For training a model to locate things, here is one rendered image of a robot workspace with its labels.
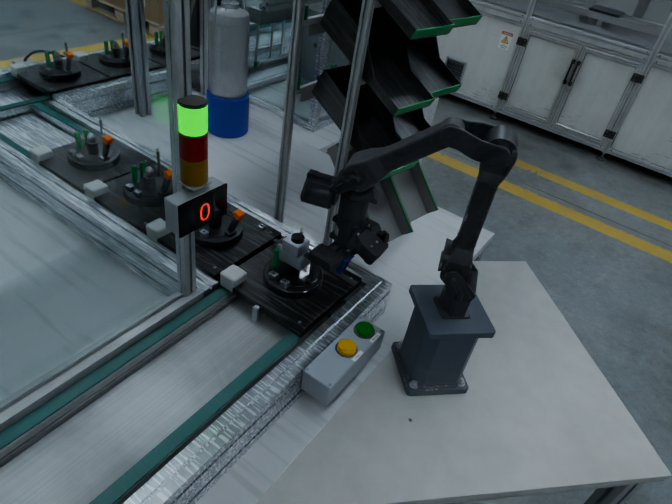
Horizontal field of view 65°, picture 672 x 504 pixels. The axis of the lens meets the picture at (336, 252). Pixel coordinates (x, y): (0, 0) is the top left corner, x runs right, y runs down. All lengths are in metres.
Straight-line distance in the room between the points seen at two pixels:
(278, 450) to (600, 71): 4.28
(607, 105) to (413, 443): 4.11
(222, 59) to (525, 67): 3.49
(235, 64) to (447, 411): 1.34
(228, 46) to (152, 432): 1.31
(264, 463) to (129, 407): 0.27
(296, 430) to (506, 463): 0.43
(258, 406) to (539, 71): 4.34
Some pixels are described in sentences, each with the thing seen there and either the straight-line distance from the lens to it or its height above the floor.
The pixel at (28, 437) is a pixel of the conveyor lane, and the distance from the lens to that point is 1.08.
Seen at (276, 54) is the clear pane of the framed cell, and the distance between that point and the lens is 2.23.
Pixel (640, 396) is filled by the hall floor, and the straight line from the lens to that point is 2.88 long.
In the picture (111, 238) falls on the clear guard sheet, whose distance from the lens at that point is 1.00.
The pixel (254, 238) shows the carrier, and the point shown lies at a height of 0.97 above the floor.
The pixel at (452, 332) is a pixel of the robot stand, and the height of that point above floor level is 1.06.
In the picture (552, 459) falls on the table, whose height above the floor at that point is 0.86.
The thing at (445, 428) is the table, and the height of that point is 0.86.
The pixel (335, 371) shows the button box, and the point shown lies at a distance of 1.08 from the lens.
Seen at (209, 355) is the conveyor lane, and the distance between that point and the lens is 1.15.
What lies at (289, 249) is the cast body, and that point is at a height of 1.07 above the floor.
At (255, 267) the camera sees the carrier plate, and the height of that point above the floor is 0.97.
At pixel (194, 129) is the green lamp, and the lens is 0.95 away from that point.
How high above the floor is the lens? 1.79
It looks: 38 degrees down
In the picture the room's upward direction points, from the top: 11 degrees clockwise
